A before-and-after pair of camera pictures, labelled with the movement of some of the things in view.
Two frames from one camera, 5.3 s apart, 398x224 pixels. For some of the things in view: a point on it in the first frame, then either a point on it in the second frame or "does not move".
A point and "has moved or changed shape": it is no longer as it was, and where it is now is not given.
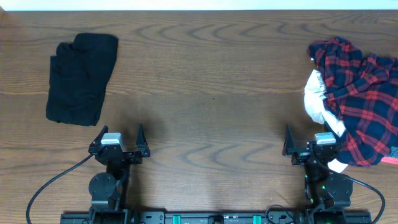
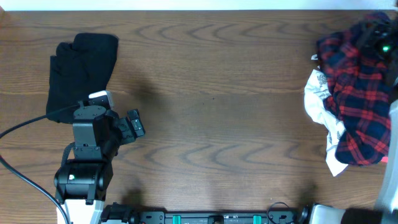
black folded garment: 79,72 does not move
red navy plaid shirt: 362,91 has moved or changed shape
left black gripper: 142,150 to 129,135
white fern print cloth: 313,99 does not move
